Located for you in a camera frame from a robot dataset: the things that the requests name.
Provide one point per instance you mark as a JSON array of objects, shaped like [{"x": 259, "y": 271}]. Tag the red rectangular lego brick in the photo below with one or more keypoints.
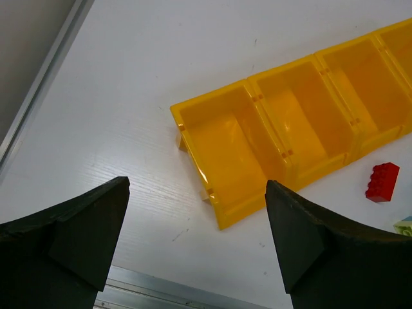
[{"x": 382, "y": 182}]

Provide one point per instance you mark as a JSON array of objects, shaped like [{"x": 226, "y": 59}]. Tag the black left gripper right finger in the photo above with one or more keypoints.
[{"x": 330, "y": 261}]

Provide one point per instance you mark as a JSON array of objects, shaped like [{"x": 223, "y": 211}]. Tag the aluminium table edge rail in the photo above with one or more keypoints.
[{"x": 50, "y": 66}]

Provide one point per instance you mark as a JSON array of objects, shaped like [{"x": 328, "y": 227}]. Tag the yellow four-compartment bin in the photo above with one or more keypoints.
[{"x": 298, "y": 122}]

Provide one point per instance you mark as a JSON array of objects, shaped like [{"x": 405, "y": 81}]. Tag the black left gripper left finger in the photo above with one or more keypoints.
[{"x": 60, "y": 257}]

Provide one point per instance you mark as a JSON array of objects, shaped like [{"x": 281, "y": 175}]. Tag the light green lego brick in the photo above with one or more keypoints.
[{"x": 404, "y": 227}]

